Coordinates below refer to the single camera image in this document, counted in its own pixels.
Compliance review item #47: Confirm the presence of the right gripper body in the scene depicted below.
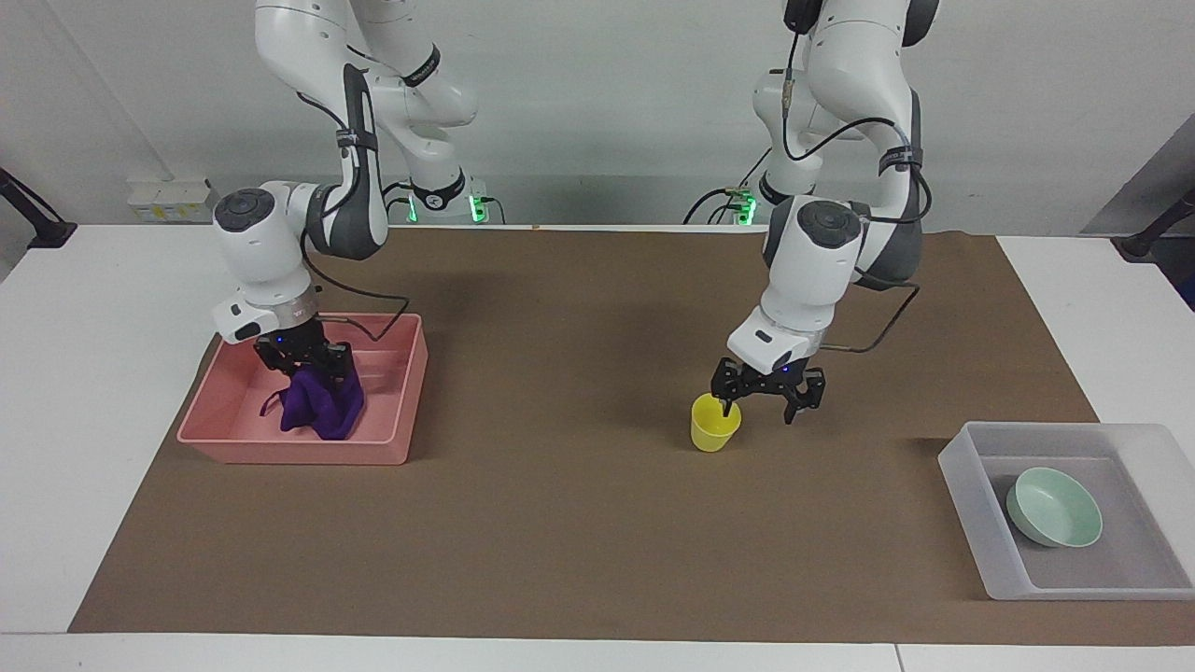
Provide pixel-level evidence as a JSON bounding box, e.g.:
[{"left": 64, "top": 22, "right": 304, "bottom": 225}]
[{"left": 253, "top": 319, "right": 329, "bottom": 371}]

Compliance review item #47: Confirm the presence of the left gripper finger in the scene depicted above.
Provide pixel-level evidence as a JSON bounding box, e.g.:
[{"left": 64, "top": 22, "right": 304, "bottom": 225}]
[
  {"left": 710, "top": 357, "right": 749, "bottom": 418},
  {"left": 782, "top": 368, "right": 828, "bottom": 427}
]

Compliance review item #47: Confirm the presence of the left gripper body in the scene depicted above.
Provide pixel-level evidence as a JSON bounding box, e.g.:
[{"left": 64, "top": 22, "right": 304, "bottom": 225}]
[{"left": 739, "top": 360, "right": 808, "bottom": 394}]

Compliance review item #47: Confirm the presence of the yellow plastic cup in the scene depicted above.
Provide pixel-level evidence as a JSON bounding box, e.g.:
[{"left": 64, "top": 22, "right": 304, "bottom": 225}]
[{"left": 690, "top": 392, "right": 744, "bottom": 455}]

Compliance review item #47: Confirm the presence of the purple cloth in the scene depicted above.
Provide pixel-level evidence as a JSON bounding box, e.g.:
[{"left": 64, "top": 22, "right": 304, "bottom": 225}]
[{"left": 259, "top": 365, "right": 366, "bottom": 442}]

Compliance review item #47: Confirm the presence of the pink plastic bin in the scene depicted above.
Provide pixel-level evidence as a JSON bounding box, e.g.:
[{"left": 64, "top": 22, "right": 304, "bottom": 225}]
[{"left": 176, "top": 312, "right": 430, "bottom": 467}]

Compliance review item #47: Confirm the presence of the translucent white plastic bin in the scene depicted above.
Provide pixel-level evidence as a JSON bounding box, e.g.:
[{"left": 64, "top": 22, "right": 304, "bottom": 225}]
[{"left": 937, "top": 421, "right": 1195, "bottom": 602}]

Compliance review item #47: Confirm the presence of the pale green bowl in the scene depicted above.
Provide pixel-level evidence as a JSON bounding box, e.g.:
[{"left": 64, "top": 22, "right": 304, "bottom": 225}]
[{"left": 1005, "top": 466, "right": 1104, "bottom": 550}]

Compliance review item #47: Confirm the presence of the black stand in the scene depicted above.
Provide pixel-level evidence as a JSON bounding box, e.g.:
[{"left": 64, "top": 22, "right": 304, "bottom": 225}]
[
  {"left": 1118, "top": 187, "right": 1195, "bottom": 261},
  {"left": 0, "top": 167, "right": 78, "bottom": 250}
]

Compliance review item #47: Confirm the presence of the black cable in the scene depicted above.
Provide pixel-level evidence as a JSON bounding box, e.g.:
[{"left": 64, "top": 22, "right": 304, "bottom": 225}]
[
  {"left": 299, "top": 224, "right": 413, "bottom": 343},
  {"left": 820, "top": 266, "right": 922, "bottom": 356},
  {"left": 780, "top": 28, "right": 935, "bottom": 226},
  {"left": 682, "top": 188, "right": 750, "bottom": 226}
]

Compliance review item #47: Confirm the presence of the white wall socket box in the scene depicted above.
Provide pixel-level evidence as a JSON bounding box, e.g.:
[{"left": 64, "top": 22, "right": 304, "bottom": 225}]
[{"left": 127, "top": 178, "right": 214, "bottom": 224}]

